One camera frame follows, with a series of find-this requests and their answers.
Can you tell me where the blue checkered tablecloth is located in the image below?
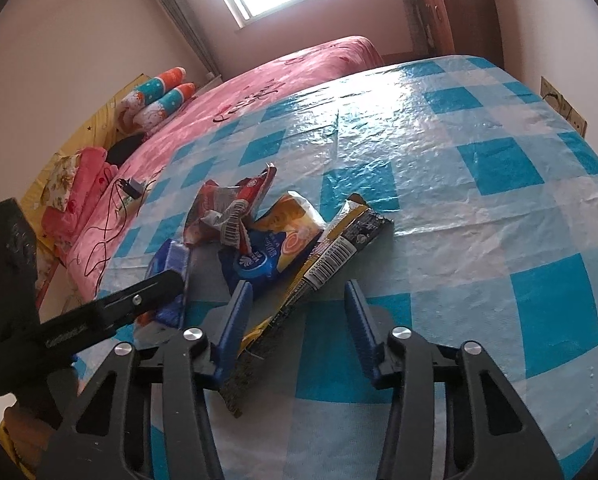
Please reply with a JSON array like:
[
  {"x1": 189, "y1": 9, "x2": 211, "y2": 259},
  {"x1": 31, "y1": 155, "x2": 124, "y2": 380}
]
[{"x1": 71, "y1": 55, "x2": 598, "y2": 480}]

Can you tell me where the black and yellow wrapper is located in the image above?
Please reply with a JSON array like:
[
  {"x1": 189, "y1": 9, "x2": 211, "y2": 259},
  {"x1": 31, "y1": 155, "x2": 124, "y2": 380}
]
[{"x1": 219, "y1": 192, "x2": 395, "y2": 420}]

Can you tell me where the black charger with cable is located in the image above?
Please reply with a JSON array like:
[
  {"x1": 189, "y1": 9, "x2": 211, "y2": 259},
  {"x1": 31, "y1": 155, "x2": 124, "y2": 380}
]
[{"x1": 69, "y1": 162, "x2": 165, "y2": 291}]

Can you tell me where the black cloth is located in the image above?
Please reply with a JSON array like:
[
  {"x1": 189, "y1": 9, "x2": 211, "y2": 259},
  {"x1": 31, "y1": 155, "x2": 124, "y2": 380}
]
[{"x1": 106, "y1": 132, "x2": 147, "y2": 166}]

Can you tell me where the yellow and blue snack wrapper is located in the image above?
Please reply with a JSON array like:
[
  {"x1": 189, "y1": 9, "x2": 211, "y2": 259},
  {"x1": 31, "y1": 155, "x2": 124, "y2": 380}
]
[{"x1": 218, "y1": 191, "x2": 326, "y2": 296}]

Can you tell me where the wooden cabinet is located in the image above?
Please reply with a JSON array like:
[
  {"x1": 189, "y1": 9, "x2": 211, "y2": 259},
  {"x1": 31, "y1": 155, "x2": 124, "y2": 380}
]
[{"x1": 404, "y1": 0, "x2": 505, "y2": 68}]

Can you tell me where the blue packet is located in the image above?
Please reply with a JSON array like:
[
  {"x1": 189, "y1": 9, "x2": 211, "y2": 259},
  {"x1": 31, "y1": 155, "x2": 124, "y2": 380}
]
[{"x1": 138, "y1": 237, "x2": 192, "y2": 328}]

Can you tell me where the red snack wrapper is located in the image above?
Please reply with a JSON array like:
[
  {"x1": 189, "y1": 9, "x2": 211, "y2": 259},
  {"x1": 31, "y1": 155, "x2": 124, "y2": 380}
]
[{"x1": 183, "y1": 162, "x2": 278, "y2": 256}]

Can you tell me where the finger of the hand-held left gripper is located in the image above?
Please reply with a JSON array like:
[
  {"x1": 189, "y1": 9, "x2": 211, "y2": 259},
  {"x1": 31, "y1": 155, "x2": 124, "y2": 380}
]
[{"x1": 94, "y1": 269, "x2": 186, "y2": 333}]

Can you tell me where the person's left forearm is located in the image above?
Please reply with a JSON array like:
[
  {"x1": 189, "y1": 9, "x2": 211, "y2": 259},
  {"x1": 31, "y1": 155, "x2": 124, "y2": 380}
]
[{"x1": 0, "y1": 405, "x2": 54, "y2": 468}]

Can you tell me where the pink folded blanket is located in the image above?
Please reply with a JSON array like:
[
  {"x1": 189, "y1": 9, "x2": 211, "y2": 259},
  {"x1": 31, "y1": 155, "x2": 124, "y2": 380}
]
[{"x1": 41, "y1": 146, "x2": 122, "y2": 256}]

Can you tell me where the bed with pink sheet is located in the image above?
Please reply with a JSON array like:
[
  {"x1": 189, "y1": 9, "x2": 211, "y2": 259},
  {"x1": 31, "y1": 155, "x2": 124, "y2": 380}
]
[{"x1": 59, "y1": 36, "x2": 385, "y2": 306}]

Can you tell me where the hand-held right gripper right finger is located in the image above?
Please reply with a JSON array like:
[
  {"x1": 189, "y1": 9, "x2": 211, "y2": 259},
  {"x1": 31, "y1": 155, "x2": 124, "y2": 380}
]
[{"x1": 344, "y1": 279, "x2": 565, "y2": 480}]

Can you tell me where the yellow headboard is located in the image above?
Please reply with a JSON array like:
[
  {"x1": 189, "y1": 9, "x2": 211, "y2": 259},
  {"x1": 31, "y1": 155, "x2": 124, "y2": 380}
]
[{"x1": 19, "y1": 74, "x2": 152, "y2": 261}]

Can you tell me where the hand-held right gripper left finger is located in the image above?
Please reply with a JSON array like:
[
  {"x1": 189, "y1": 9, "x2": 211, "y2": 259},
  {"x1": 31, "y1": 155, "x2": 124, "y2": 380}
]
[{"x1": 36, "y1": 280, "x2": 255, "y2": 480}]

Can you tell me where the floral pillow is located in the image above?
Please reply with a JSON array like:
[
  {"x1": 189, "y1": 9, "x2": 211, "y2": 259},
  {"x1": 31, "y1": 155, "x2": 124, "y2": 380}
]
[{"x1": 43, "y1": 155, "x2": 82, "y2": 211}]

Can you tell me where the patterned bolster pillow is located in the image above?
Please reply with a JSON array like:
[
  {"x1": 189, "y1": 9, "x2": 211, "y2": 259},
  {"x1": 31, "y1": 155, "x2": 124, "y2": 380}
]
[
  {"x1": 134, "y1": 82, "x2": 197, "y2": 133},
  {"x1": 119, "y1": 66, "x2": 189, "y2": 116}
]

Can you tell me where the wall socket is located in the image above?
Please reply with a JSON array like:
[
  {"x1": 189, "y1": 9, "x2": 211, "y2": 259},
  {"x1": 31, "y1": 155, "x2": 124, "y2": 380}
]
[{"x1": 539, "y1": 76, "x2": 589, "y2": 138}]

